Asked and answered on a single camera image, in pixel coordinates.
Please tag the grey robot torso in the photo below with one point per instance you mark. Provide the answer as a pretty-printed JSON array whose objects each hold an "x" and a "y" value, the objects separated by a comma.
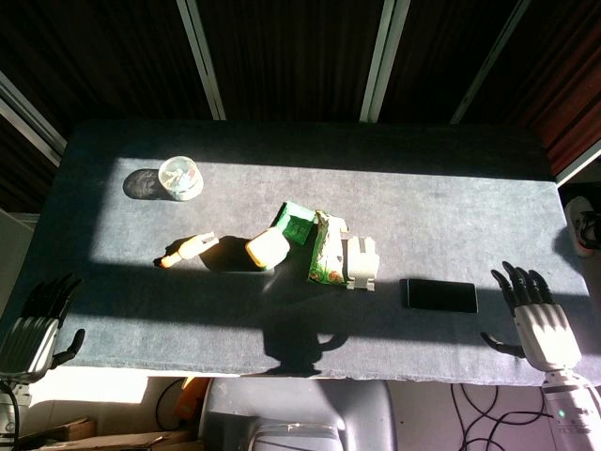
[{"x": 300, "y": 413}]

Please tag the orange object under table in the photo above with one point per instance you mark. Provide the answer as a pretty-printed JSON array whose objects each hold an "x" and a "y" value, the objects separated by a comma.
[{"x": 192, "y": 399}]

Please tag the white window frame rail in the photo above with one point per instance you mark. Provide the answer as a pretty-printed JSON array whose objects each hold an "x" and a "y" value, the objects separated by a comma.
[
  {"x": 28, "y": 122},
  {"x": 580, "y": 164}
]

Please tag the clear plastic jar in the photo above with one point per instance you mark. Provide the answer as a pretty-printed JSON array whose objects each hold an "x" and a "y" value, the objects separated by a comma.
[{"x": 180, "y": 178}]

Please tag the white sneaker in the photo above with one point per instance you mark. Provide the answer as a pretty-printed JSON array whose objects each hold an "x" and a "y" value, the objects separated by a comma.
[{"x": 582, "y": 225}]

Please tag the dark blue tablecloth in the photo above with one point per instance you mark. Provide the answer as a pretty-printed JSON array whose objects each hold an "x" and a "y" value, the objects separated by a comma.
[{"x": 422, "y": 211}]

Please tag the green snack bag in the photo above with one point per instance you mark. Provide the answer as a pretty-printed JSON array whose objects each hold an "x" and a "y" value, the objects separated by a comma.
[{"x": 326, "y": 253}]

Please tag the black smartphone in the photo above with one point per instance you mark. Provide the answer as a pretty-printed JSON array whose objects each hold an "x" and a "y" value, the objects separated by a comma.
[{"x": 441, "y": 296}]

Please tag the flat cardboard box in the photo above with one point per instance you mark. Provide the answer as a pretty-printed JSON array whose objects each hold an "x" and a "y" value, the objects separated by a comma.
[{"x": 108, "y": 439}]

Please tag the orange white small bottle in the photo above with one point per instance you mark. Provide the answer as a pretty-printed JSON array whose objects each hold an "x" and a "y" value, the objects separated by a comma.
[{"x": 190, "y": 248}]

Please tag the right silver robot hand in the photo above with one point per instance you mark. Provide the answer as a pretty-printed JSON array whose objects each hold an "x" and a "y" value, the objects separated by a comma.
[{"x": 544, "y": 333}]

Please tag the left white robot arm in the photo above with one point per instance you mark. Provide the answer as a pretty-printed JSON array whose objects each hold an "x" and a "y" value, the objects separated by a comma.
[{"x": 11, "y": 404}]

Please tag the small green carton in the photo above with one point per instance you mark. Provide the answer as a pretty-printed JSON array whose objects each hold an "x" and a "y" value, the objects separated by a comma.
[{"x": 296, "y": 225}]

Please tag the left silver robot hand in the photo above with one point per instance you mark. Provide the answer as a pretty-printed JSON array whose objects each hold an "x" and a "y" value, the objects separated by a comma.
[{"x": 28, "y": 343}]

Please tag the white window post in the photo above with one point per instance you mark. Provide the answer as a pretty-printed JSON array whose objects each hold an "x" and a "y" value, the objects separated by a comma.
[
  {"x": 382, "y": 61},
  {"x": 202, "y": 61},
  {"x": 488, "y": 66}
]

